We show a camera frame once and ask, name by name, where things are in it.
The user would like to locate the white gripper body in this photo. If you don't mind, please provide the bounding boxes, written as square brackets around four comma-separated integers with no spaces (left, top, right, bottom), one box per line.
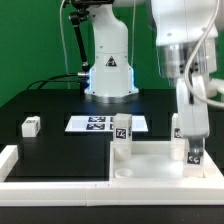
[176,78,210,140]

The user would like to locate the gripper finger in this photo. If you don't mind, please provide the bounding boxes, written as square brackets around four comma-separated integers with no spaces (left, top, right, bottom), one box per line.
[188,138,204,157]

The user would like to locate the white square tabletop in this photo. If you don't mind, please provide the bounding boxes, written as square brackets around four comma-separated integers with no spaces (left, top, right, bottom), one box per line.
[110,141,224,180]

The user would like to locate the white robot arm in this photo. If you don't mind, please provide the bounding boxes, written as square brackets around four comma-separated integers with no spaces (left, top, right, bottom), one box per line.
[85,0,222,156]

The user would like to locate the white marker plate with tags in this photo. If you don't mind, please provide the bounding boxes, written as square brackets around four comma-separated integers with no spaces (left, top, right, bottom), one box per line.
[65,116,148,132]

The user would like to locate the white U-shaped fence wall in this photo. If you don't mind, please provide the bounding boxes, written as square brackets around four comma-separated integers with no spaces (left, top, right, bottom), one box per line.
[0,146,224,206]

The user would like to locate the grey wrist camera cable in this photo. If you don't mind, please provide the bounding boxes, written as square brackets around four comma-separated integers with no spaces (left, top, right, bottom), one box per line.
[183,0,224,109]

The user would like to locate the black cables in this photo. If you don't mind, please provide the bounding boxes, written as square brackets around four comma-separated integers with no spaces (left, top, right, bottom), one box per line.
[26,71,90,91]

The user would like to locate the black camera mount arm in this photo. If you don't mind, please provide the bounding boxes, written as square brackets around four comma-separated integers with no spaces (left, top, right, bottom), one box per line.
[67,0,114,72]

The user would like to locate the white cable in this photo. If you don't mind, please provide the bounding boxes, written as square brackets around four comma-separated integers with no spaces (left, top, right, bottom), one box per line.
[59,0,72,90]

